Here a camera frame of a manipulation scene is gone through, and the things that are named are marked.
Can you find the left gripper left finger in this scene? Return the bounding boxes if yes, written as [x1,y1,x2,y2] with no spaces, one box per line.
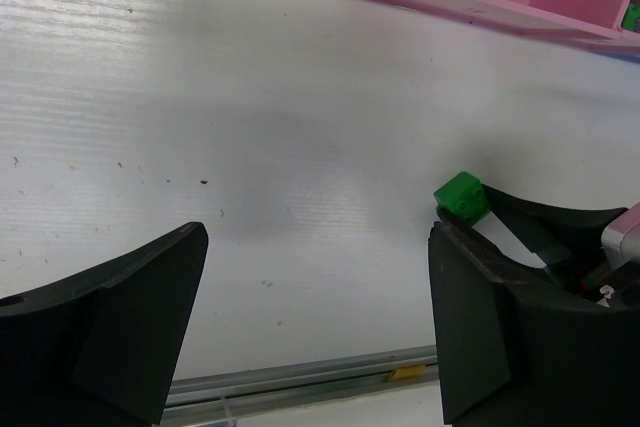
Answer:
[1,222,207,426]

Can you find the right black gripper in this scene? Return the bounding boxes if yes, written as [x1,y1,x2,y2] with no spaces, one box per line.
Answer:
[436,185,639,309]

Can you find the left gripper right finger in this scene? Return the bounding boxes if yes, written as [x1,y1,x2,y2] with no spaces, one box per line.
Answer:
[428,221,639,426]

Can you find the green lego long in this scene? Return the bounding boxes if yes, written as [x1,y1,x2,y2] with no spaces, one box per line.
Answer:
[621,3,640,33]

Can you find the small pink bin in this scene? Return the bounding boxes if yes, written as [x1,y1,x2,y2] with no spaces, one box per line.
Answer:
[587,0,639,57]

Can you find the aluminium rail front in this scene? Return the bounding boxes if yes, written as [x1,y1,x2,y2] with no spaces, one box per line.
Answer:
[160,345,438,426]

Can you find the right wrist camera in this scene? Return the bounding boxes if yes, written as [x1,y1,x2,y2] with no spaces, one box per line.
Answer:
[601,203,640,270]

